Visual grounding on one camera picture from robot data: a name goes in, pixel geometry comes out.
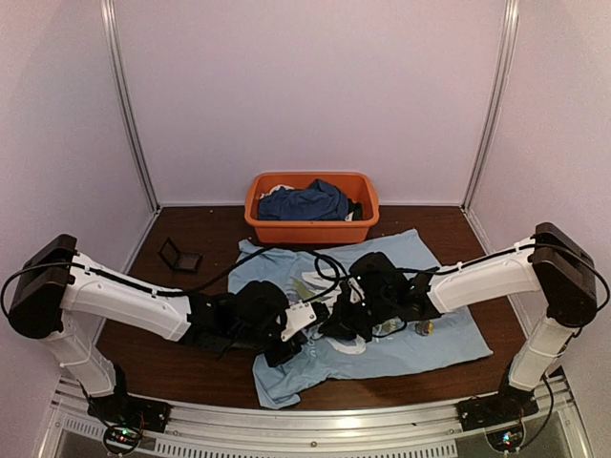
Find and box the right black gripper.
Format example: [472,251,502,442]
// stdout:
[320,291,396,343]

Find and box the light blue printed t-shirt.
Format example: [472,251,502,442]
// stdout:
[228,239,493,409]

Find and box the painted round brooch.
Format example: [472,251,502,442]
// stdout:
[414,321,434,337]

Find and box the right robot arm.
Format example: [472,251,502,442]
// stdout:
[320,222,605,422]

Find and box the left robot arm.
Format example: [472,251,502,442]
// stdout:
[1,234,316,424]

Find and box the black open brooch case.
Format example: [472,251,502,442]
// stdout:
[158,238,202,274]

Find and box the dark blue garment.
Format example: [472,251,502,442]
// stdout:
[258,178,356,221]

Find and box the orange plastic basin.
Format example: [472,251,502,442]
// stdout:
[244,172,379,245]

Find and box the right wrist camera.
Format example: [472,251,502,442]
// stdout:
[342,278,366,305]

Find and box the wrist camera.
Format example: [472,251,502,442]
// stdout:
[342,278,366,305]
[281,302,330,342]

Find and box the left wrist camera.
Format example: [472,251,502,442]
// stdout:
[281,302,330,342]

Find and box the aluminium front rail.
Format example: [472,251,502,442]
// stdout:
[34,375,594,457]

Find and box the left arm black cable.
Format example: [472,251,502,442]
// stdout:
[152,245,287,297]

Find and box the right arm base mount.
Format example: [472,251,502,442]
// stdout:
[455,393,538,431]

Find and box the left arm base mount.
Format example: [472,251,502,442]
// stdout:
[87,393,171,433]

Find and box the right aluminium corner post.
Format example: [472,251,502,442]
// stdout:
[461,0,519,213]

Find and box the aluminium corner post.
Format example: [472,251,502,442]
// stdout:
[461,0,519,213]
[100,0,160,213]

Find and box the left aluminium corner post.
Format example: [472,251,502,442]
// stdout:
[100,0,160,213]

